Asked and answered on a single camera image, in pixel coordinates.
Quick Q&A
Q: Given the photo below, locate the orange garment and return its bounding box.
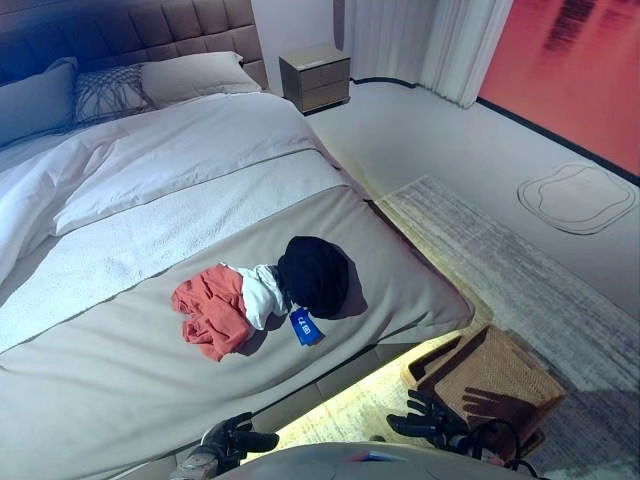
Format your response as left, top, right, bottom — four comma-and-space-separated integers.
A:
171, 264, 252, 362

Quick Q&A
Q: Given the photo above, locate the white curtain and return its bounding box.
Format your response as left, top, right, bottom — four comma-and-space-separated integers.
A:
344, 0, 514, 109

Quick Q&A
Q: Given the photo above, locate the blue hang tag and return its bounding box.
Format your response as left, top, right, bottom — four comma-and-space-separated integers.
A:
288, 305, 326, 347

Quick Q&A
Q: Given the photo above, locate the grey robot torso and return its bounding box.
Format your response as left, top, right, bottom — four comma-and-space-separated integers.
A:
234, 442, 546, 480

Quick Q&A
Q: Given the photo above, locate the white duvet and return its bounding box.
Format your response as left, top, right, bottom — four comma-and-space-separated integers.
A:
0, 92, 331, 281

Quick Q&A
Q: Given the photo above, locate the brown tufted headboard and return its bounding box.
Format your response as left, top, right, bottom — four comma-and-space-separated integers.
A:
0, 0, 269, 91

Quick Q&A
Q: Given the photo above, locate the plain beige pillow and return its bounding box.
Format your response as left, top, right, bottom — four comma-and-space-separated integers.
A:
139, 50, 262, 109

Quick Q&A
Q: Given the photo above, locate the white outlined floor mat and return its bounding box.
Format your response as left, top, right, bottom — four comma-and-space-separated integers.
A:
517, 162, 639, 235

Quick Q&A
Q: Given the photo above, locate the white garment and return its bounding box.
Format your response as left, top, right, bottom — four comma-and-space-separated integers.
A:
234, 264, 292, 331

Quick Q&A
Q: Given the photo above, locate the red lit window pane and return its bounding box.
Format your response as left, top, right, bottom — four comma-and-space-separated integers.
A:
477, 0, 640, 176

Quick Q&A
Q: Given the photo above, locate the black garment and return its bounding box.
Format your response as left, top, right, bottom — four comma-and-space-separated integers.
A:
277, 236, 369, 321

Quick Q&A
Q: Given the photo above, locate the brown wicker basket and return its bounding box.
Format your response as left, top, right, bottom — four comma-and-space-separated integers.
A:
407, 323, 566, 464

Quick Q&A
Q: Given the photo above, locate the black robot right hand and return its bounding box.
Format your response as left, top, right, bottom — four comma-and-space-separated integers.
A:
387, 389, 471, 450

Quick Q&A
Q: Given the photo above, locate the grey streaked rug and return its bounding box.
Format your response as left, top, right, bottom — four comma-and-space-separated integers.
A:
259, 174, 640, 480

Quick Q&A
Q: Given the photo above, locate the plain grey pillow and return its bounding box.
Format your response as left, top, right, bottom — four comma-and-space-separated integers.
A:
0, 56, 80, 147

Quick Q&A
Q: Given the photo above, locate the line patterned cushion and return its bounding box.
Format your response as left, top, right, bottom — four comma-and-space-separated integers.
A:
73, 62, 156, 124

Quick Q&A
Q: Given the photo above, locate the brown nightstand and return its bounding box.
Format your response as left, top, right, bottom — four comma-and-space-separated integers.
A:
278, 42, 351, 114

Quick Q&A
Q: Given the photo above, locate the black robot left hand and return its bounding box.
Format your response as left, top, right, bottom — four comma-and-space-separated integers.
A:
202, 412, 280, 464

